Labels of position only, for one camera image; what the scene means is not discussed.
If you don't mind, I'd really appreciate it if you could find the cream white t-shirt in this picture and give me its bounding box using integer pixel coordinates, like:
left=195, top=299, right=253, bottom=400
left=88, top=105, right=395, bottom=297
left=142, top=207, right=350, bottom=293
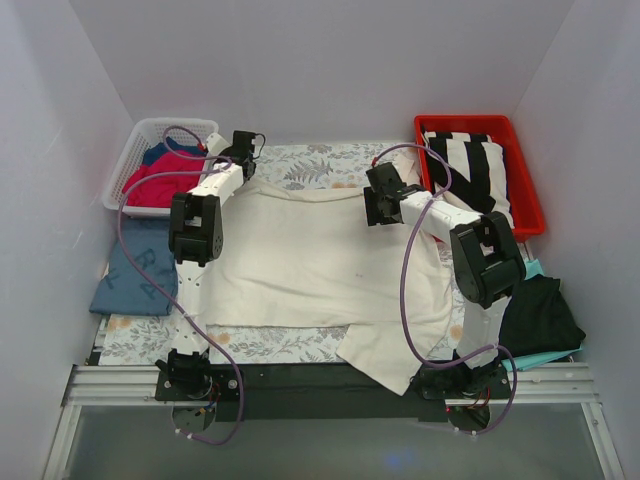
left=205, top=179, right=453, bottom=395

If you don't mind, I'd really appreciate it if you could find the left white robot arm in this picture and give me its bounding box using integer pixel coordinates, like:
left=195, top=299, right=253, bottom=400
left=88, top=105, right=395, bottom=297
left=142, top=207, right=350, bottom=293
left=157, top=130, right=260, bottom=400

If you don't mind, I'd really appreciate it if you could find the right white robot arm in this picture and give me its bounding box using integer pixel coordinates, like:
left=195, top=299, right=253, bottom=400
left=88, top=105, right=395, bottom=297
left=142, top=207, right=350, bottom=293
left=364, top=163, right=526, bottom=394

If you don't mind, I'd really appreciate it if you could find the navy blue t-shirt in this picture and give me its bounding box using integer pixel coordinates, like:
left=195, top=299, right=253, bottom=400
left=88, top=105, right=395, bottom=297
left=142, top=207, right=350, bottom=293
left=141, top=137, right=205, bottom=167

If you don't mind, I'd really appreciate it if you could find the black white striped shirt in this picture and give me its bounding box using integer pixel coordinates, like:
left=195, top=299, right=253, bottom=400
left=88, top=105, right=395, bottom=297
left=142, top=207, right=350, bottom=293
left=422, top=131, right=514, bottom=227

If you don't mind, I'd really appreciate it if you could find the red crumpled t-shirt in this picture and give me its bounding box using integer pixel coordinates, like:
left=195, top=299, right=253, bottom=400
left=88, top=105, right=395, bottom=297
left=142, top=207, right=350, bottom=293
left=122, top=150, right=205, bottom=208

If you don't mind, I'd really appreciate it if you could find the white plastic laundry basket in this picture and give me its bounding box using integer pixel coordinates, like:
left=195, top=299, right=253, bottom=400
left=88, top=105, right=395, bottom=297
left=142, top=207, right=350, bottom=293
left=102, top=117, right=219, bottom=211

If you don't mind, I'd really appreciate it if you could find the red plastic bin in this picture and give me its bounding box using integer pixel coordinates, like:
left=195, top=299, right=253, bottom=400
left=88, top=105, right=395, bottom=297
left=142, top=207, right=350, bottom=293
left=413, top=114, right=546, bottom=243

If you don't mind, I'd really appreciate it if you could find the teal folded t-shirt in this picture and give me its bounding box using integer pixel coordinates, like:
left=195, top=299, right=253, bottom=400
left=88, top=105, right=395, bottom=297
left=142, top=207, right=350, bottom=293
left=499, top=257, right=576, bottom=374

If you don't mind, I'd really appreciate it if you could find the blue folded t-shirt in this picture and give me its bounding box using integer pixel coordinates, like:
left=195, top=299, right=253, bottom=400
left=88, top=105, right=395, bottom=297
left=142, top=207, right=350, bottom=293
left=89, top=218, right=178, bottom=316

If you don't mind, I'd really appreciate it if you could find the floral table mat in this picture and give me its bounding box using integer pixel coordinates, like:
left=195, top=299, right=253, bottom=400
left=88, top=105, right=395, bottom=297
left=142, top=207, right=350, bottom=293
left=99, top=142, right=489, bottom=366

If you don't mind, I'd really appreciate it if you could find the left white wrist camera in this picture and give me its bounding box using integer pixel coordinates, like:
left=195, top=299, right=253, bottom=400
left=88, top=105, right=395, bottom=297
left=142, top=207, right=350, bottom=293
left=201, top=132, right=231, bottom=158

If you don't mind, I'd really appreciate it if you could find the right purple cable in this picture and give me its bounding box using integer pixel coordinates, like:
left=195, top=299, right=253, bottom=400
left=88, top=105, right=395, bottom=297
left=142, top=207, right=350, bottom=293
left=372, top=142, right=519, bottom=437

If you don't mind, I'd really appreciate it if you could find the purple cable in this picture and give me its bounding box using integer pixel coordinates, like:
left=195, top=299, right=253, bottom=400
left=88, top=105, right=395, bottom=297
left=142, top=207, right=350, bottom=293
left=117, top=124, right=246, bottom=446
left=372, top=142, right=519, bottom=437

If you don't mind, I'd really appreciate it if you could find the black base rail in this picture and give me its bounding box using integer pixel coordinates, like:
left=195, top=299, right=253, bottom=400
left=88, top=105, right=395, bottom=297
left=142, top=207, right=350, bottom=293
left=155, top=360, right=510, bottom=422

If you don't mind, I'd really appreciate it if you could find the aluminium frame rail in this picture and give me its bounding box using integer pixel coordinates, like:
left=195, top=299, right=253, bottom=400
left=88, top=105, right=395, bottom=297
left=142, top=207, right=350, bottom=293
left=44, top=363, right=624, bottom=479

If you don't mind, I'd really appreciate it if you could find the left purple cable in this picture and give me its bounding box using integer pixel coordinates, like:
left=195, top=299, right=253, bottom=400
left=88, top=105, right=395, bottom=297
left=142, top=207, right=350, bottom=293
left=117, top=124, right=246, bottom=446

